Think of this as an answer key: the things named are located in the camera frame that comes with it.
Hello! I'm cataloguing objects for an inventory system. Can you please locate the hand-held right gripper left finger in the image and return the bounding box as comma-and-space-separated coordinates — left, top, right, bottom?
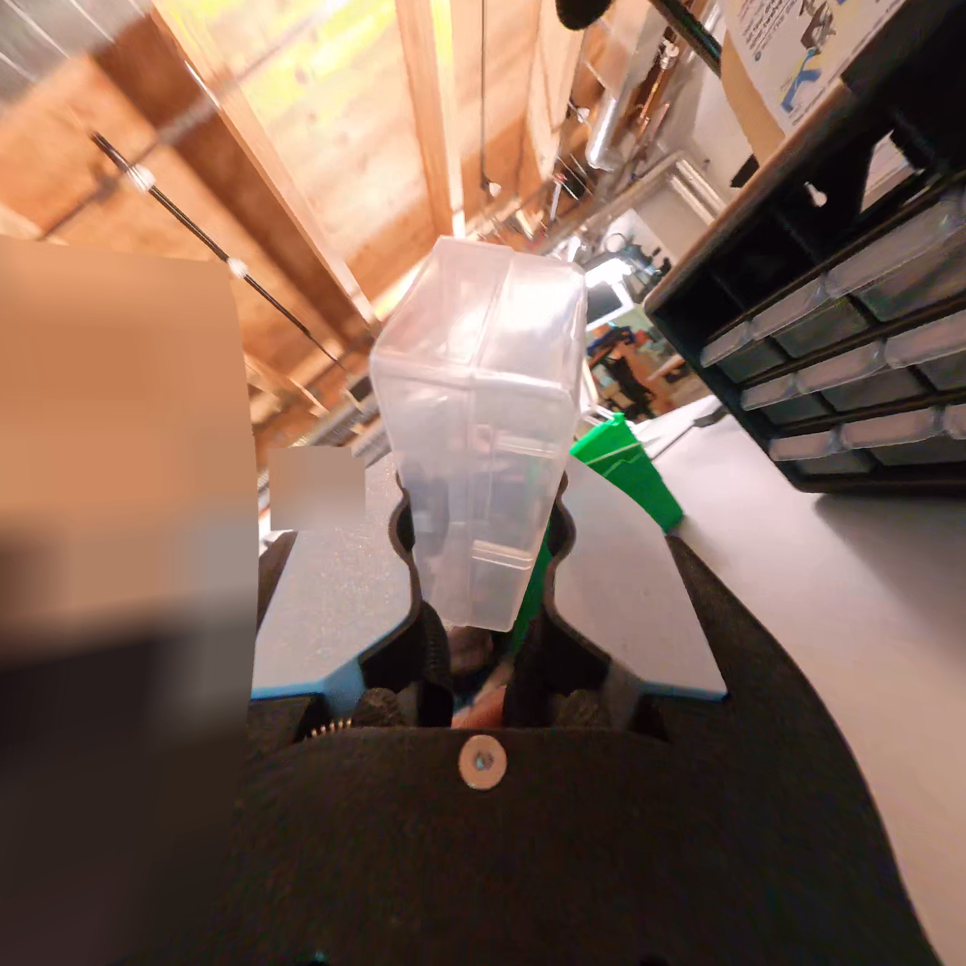
251, 451, 455, 729

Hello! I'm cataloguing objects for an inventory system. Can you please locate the clear plastic drawer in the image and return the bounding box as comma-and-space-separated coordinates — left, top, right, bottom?
370, 235, 588, 632

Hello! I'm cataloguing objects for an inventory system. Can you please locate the green plastic bin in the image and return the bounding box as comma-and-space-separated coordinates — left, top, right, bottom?
513, 414, 685, 654

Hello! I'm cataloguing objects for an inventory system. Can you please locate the set of cabinet drawers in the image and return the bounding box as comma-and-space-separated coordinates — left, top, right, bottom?
698, 189, 966, 470

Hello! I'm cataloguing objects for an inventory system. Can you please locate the black drawer cabinet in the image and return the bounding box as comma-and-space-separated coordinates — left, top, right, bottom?
645, 0, 966, 497

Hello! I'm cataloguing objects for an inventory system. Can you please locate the plywood poster board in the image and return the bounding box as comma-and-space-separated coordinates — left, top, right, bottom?
718, 30, 789, 166

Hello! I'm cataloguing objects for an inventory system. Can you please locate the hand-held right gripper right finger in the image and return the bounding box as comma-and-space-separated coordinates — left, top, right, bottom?
504, 456, 729, 732

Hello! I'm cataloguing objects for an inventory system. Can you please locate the silver ventilation duct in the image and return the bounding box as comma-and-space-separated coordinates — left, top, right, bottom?
583, 87, 631, 173

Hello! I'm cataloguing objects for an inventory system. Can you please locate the white instruction poster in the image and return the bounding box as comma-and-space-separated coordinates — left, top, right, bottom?
720, 0, 910, 138

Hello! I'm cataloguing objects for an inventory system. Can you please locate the person's right hand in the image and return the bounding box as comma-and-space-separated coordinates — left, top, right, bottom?
453, 690, 505, 730

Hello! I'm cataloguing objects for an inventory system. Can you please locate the black round-topped pole stand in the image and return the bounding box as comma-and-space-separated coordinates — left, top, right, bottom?
554, 0, 727, 78

